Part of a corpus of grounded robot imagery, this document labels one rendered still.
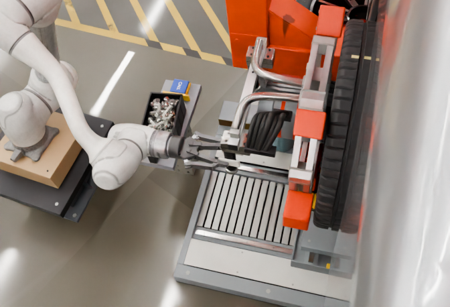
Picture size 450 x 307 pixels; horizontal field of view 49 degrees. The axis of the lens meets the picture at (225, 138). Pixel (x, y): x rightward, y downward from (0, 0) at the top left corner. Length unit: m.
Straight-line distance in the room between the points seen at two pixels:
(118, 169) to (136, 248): 0.98
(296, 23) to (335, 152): 0.79
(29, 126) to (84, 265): 0.71
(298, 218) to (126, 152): 0.55
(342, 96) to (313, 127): 0.11
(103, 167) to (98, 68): 1.62
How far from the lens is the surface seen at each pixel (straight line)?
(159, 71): 2.93
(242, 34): 2.02
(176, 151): 1.60
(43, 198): 2.33
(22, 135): 2.22
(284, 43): 2.04
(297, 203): 1.45
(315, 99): 1.35
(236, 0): 1.90
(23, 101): 2.16
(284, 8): 1.98
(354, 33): 1.44
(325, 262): 2.18
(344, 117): 1.30
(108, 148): 1.52
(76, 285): 2.45
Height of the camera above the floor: 2.21
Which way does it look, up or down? 58 degrees down
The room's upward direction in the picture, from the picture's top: 10 degrees counter-clockwise
